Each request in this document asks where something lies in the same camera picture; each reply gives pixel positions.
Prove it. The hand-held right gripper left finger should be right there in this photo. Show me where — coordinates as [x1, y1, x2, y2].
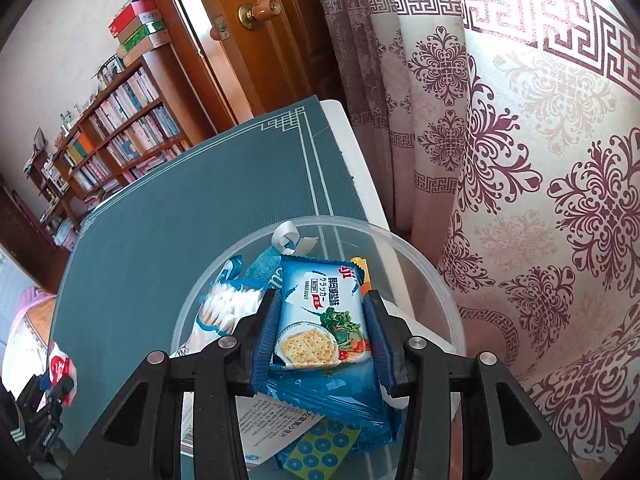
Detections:
[75, 289, 283, 480]

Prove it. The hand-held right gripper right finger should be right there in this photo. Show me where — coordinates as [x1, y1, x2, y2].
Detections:
[362, 290, 583, 480]

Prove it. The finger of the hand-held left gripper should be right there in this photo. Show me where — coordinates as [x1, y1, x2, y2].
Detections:
[17, 375, 76, 426]

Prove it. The red snack packet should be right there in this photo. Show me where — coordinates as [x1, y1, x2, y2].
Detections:
[47, 342, 78, 406]

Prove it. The cotton swab bag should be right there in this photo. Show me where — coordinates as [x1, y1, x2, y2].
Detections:
[187, 255, 271, 356]

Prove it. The clear plastic bowl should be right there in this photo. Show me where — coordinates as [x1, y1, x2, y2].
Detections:
[170, 215, 467, 480]

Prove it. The blue cracker packet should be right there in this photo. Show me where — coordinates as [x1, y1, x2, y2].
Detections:
[270, 255, 373, 371]
[262, 360, 403, 466]

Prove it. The blue cloth pouch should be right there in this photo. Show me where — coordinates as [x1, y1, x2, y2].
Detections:
[245, 220, 321, 291]

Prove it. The white medicine box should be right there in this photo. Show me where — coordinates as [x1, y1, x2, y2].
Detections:
[180, 390, 326, 468]

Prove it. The green dotted box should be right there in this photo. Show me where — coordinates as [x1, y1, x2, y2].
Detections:
[282, 417, 363, 476]

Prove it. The pink cloth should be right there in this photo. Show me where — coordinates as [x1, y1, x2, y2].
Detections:
[0, 287, 56, 396]

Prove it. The green table mat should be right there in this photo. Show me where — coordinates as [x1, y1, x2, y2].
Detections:
[50, 94, 388, 461]

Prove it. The dark wooden cabinet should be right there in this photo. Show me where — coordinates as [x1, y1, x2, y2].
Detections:
[0, 175, 56, 291]

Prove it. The patterned white curtain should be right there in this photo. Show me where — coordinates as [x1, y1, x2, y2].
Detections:
[305, 0, 640, 463]

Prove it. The wooden bookshelf with books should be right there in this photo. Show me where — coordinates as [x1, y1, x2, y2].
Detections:
[25, 52, 193, 251]

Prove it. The wooden door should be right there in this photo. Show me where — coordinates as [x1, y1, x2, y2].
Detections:
[185, 0, 341, 126]

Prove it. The tan cardboard box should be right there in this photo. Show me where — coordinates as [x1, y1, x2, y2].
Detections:
[117, 35, 171, 63]

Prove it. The brown door knob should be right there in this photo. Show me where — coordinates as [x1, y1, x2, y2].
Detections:
[210, 0, 282, 41]

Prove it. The green cardboard box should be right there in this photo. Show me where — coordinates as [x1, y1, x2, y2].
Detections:
[120, 22, 166, 53]

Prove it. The red cardboard box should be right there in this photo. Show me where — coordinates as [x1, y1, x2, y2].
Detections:
[109, 0, 158, 36]

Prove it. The wooden door frame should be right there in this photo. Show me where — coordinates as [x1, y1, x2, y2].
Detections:
[135, 0, 241, 133]

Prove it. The photo frame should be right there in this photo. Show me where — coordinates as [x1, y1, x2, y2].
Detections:
[97, 55, 126, 83]

